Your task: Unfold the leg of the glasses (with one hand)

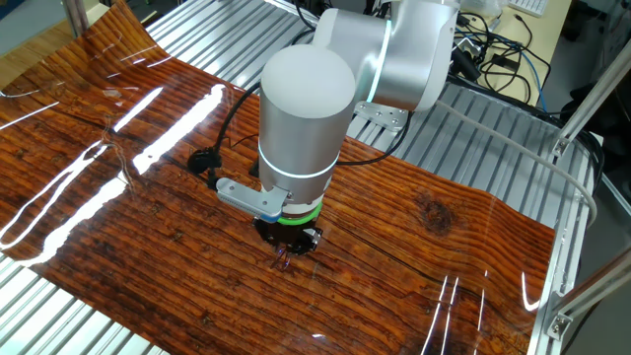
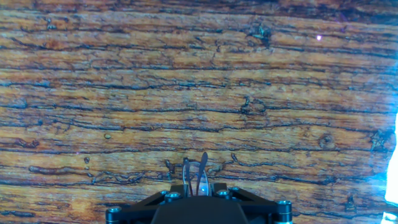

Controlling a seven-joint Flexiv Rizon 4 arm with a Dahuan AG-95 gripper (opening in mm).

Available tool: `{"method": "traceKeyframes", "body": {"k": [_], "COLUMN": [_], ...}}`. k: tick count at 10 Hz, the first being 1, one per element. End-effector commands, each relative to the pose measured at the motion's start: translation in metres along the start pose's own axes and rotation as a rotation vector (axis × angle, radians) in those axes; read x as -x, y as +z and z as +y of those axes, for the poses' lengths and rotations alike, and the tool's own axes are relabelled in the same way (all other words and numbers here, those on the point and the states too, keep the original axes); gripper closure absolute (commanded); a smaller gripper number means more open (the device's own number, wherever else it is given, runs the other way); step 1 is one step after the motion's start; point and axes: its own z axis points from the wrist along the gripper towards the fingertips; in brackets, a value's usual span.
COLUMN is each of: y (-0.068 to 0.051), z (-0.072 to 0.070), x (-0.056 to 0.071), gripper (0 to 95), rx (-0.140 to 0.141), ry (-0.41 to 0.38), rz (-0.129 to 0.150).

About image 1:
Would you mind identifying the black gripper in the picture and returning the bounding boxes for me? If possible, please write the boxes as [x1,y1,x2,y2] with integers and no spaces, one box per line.
[252,216,324,263]

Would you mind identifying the thin wire rimless glasses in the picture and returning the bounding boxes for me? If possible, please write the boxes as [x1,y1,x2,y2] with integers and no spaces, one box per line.
[269,248,293,273]

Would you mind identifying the glossy wood-grain mat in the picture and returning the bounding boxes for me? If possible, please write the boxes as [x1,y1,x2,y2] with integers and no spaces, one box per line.
[0,0,557,355]

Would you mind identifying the light wooden desk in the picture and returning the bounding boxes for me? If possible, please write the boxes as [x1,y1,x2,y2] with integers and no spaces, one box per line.
[457,0,573,107]

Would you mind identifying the black fabric bag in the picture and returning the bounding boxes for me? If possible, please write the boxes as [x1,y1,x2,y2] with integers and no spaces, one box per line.
[561,83,631,174]

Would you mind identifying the white keyboard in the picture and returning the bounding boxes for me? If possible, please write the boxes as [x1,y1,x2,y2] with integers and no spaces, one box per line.
[507,0,549,18]

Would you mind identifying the green flange ring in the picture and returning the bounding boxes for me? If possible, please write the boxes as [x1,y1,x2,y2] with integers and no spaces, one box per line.
[276,200,324,227]

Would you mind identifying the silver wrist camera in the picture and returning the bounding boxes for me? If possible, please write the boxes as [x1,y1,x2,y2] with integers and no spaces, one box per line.
[215,177,290,224]

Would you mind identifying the black camera cable with ferrite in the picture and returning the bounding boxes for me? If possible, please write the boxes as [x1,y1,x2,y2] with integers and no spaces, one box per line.
[186,81,262,192]

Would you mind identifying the black cable from wrist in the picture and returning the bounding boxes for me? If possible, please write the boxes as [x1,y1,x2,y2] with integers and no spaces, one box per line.
[336,111,411,167]

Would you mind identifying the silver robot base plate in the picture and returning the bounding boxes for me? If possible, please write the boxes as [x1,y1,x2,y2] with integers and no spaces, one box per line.
[352,101,410,133]

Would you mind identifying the grey cable with metal plug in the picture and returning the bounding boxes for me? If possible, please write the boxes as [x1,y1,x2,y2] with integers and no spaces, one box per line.
[433,98,598,228]

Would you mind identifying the black camera on tripod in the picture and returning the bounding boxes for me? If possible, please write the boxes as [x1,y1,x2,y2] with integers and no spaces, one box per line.
[446,34,483,83]

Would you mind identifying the black tangled desk cables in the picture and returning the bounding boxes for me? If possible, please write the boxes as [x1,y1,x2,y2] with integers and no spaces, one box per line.
[456,12,553,105]

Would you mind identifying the blue cable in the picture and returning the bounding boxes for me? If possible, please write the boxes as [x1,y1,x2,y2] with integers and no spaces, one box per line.
[520,48,549,112]

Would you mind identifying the aluminium frame bar with bracket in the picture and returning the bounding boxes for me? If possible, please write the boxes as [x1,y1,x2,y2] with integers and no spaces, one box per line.
[545,255,631,341]

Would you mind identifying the round metal post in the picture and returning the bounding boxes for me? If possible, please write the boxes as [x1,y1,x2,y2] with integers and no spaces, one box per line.
[61,0,91,38]

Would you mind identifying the slanted aluminium frame post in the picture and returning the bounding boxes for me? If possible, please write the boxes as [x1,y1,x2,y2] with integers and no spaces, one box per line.
[551,36,631,158]

